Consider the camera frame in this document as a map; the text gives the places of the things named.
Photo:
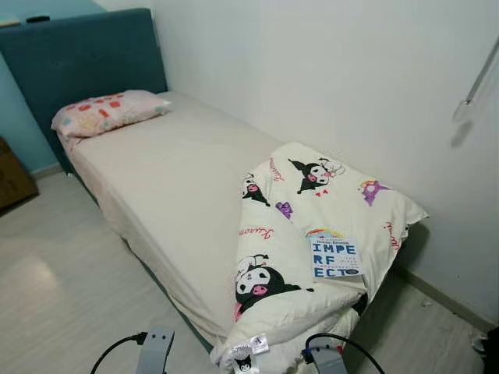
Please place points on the cream cartoon print duvet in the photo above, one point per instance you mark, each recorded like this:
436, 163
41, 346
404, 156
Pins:
327, 202

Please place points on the pink pillow with orange print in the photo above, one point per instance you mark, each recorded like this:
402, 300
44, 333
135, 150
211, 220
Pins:
109, 113

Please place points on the black unidentified object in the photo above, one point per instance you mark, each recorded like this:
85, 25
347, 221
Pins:
491, 354

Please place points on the white book with blue letters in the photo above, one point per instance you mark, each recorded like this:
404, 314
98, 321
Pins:
335, 257

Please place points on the mattress with cream sheet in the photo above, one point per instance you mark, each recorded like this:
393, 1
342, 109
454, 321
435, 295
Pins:
171, 187

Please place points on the blue upholstered headboard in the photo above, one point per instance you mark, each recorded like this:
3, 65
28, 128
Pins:
78, 62

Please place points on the brown cardboard box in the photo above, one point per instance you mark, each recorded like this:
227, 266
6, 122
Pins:
15, 179

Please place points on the black remote control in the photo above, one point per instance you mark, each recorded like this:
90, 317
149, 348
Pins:
37, 19

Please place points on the white remote control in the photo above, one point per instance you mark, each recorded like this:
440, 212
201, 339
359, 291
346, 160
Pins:
9, 23

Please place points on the grey metal wall rod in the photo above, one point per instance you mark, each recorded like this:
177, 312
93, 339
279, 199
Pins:
479, 74

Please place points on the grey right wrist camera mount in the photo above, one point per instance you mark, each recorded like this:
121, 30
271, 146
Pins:
327, 362

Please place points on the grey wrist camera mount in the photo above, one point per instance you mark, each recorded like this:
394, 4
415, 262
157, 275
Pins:
156, 354
327, 362

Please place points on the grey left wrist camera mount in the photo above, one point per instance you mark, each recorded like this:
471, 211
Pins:
156, 354

